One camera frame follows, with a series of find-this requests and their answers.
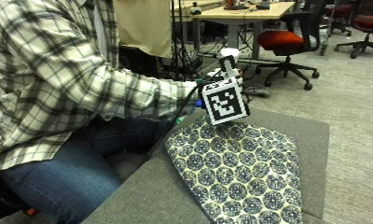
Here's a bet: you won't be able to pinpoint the white marker cube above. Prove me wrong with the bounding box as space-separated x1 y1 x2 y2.
200 77 252 126

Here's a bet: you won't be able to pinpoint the black tripod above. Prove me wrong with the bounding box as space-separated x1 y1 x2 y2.
166 0 203 82

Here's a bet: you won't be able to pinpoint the grey floor power strip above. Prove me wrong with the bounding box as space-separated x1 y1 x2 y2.
242 86 271 99

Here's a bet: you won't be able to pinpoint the beige hanging cloth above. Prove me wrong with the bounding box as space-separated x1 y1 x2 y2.
112 0 175 59

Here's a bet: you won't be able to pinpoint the red black office chair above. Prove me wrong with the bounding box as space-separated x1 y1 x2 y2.
253 0 324 91
333 0 373 60
324 0 356 37

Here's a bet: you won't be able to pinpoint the blue white patterned cloth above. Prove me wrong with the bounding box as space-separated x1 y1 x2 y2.
164 115 304 224

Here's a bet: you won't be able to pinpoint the wooden desk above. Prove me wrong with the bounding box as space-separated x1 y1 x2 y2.
172 0 296 61

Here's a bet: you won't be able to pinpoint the small black device on desk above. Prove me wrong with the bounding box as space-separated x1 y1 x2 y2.
255 1 272 11

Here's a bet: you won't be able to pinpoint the grey upholstered ottoman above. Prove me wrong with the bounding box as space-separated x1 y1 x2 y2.
82 107 331 224

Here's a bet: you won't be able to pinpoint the person's plaid shirt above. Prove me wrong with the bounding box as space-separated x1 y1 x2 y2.
0 0 200 173

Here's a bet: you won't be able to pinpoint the person's blue jeans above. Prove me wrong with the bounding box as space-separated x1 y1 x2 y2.
0 116 176 224

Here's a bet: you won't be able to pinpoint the black glove cable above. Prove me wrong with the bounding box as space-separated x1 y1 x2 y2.
143 84 204 162

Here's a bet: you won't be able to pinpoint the white marker post on glove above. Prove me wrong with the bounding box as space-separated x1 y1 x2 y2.
207 47 243 80

